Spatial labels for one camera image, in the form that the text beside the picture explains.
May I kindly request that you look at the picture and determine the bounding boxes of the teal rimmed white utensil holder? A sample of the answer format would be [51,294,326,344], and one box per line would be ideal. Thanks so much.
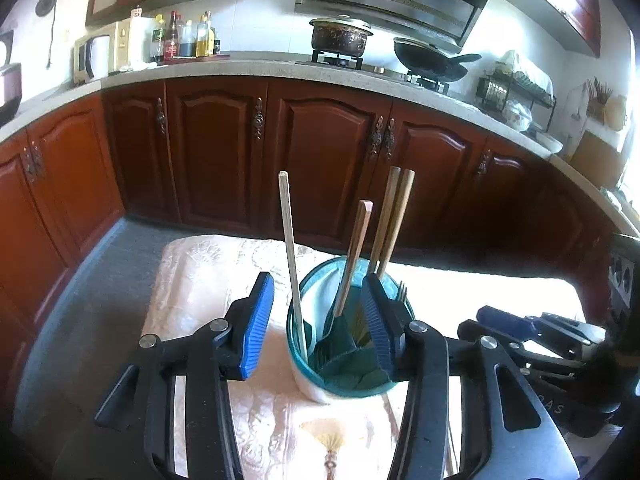
[286,255,417,405]

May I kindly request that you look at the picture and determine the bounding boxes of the dark wooden base cabinets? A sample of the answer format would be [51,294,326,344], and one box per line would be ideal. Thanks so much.
[0,76,631,411]

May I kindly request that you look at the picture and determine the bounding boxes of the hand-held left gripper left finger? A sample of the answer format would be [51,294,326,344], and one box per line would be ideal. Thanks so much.
[94,270,276,480]

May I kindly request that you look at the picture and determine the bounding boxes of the gas stove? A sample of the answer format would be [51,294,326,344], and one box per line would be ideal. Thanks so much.
[297,50,451,93]

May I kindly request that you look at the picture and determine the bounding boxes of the red label sauce bottle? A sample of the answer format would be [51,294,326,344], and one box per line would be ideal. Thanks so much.
[165,11,181,58]

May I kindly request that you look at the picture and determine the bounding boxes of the black wire dish rack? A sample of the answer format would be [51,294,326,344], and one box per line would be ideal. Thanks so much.
[475,67,557,121]

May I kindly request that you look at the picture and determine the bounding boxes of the rice cooker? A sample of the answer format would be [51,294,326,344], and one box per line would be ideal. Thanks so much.
[0,62,23,126]

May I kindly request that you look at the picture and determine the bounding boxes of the dark sauce bottle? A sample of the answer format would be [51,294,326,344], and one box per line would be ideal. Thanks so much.
[179,21,197,57]

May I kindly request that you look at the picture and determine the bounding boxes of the dark cooking pot with lid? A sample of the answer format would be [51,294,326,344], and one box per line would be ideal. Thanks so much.
[308,15,374,58]

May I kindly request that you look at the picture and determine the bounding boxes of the green glass bottle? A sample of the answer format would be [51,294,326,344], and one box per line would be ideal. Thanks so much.
[151,15,166,61]

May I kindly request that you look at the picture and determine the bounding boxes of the cream microwave oven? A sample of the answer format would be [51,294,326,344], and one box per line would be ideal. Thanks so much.
[72,19,133,85]

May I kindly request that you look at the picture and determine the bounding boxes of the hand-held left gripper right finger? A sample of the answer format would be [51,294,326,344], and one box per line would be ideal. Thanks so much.
[360,272,581,480]

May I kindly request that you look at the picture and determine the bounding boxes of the speckled kitchen countertop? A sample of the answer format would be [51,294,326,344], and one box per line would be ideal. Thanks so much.
[0,51,640,238]

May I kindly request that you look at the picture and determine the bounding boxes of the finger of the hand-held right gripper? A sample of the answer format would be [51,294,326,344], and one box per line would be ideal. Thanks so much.
[475,305,608,346]
[456,319,592,376]

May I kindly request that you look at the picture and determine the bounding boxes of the wall chopstick holder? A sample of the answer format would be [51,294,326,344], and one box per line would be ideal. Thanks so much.
[585,77,613,121]

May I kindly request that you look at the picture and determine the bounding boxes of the dark round hanging utensil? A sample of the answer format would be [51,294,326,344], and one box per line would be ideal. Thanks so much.
[35,0,61,68]

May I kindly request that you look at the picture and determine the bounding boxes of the cream quilted tablecloth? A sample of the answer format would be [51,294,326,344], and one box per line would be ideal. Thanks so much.
[140,234,586,480]

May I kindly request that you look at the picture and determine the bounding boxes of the wooden handled fork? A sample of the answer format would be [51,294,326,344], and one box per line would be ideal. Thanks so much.
[325,200,374,336]

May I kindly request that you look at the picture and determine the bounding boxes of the crumpled plastic bag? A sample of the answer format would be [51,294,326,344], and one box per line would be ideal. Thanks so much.
[502,100,533,131]

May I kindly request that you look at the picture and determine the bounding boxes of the white cloth cover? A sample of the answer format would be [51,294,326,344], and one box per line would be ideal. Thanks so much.
[497,50,553,96]

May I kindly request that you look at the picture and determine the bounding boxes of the light bamboo chopstick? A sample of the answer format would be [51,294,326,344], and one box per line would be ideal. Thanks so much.
[278,171,310,358]

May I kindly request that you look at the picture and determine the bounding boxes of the wooden cutting board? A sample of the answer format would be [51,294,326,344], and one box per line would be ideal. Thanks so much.
[570,130,626,188]

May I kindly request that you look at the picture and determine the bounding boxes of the yellow cooking oil bottle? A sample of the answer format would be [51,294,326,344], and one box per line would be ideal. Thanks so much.
[196,11,215,57]

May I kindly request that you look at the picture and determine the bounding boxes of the black wok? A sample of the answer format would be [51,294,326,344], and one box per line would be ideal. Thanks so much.
[392,37,483,83]

